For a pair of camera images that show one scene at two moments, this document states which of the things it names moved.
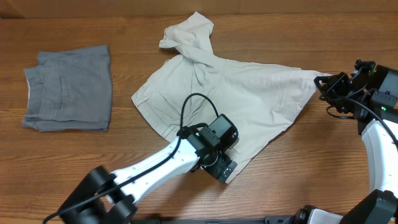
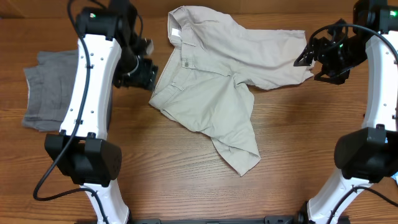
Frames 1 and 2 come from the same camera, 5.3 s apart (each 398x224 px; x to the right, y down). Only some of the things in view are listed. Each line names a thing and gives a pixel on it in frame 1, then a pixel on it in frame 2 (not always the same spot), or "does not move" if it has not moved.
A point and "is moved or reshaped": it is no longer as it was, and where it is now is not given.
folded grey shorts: [69, 89] does not move
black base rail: [272, 219] does not move
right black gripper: [331, 83] to [337, 76]
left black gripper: [221, 170] to [146, 80]
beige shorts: [188, 83] is moved or reshaped
